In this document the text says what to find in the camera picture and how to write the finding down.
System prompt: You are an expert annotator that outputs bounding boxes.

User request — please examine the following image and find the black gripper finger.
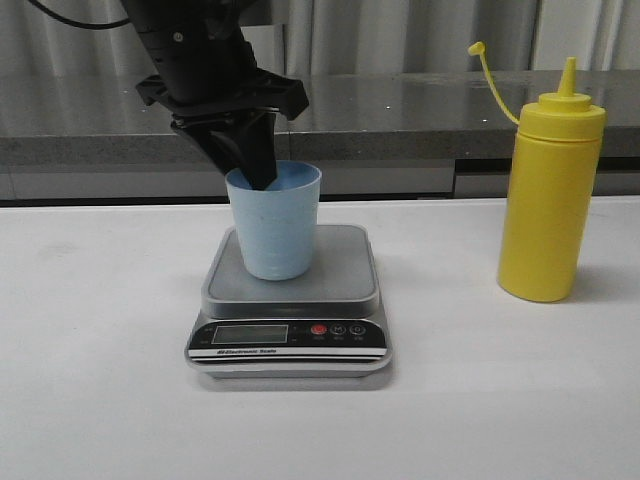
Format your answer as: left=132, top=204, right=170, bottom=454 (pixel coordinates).
left=170, top=119, right=241, bottom=174
left=210, top=112, right=277, bottom=190

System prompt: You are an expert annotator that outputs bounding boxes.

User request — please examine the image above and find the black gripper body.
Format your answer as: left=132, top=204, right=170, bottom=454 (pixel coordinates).
left=136, top=22, right=309, bottom=120

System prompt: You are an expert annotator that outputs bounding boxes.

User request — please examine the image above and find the light blue plastic cup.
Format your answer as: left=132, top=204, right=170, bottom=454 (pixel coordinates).
left=225, top=161, right=322, bottom=281

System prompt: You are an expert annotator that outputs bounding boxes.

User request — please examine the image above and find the yellow squeeze bottle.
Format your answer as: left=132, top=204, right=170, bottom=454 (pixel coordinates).
left=468, top=41, right=607, bottom=303

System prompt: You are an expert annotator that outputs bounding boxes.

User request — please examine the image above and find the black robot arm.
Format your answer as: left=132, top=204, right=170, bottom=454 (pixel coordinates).
left=123, top=1, right=309, bottom=190

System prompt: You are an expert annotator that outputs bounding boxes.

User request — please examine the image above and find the silver digital kitchen scale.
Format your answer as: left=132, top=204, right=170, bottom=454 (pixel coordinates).
left=185, top=224, right=392, bottom=378

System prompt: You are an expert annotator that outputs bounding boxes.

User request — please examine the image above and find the grey curtain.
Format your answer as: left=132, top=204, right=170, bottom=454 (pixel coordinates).
left=1, top=1, right=639, bottom=77

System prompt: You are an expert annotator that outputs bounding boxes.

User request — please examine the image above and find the grey stone counter ledge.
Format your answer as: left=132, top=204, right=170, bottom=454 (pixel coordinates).
left=0, top=69, right=640, bottom=169

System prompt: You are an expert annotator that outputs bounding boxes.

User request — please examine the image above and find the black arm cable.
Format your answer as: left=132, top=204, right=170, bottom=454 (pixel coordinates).
left=23, top=0, right=132, bottom=29

